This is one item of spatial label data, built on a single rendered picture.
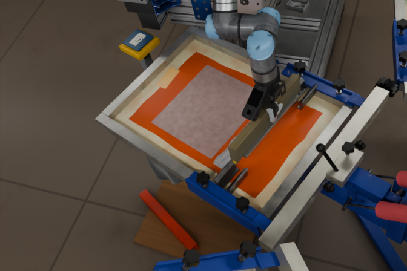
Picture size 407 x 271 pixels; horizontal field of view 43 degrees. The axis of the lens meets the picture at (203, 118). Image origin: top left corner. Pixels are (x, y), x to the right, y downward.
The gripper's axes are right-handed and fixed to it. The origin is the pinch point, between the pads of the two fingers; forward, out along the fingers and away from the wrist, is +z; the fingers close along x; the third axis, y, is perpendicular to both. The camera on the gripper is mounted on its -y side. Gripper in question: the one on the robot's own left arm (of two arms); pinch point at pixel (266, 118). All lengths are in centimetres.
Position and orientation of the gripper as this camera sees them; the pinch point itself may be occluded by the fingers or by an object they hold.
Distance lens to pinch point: 172.4
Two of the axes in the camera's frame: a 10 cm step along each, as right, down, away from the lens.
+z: 1.8, 5.9, 7.9
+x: -7.6, -4.3, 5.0
